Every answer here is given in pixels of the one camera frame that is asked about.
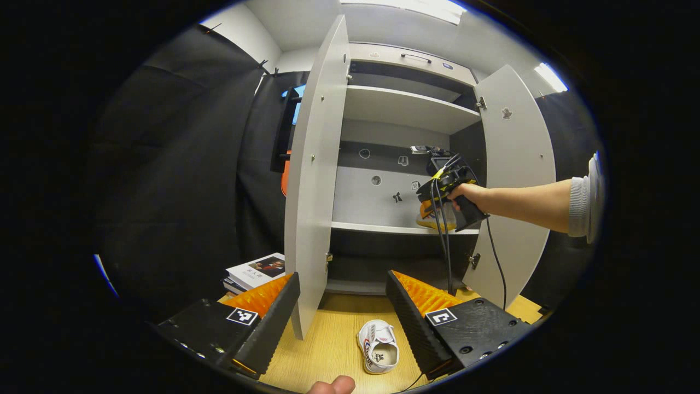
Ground white photo cover book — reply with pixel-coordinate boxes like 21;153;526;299
226;252;287;291

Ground white cabinet shelf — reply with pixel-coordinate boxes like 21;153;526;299
343;85;482;136
331;221;481;236

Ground grey cabinet drawer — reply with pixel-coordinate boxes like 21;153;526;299
348;43;477;87

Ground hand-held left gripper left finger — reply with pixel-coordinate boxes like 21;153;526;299
156;272;301;379

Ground grey shoe cabinet door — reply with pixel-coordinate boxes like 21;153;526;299
284;15;351;341
462;65;557;310

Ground black backdrop cloth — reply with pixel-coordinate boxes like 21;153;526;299
90;25;602;323

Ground black cable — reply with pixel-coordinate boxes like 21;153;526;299
486;218;508;311
429;178;454;296

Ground white shoe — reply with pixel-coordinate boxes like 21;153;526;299
357;320;400;375
416;200;459;231

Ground grey shoe cabinet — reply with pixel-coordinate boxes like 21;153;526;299
320;43;487;296

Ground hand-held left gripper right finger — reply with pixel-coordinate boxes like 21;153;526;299
386;270;534;381

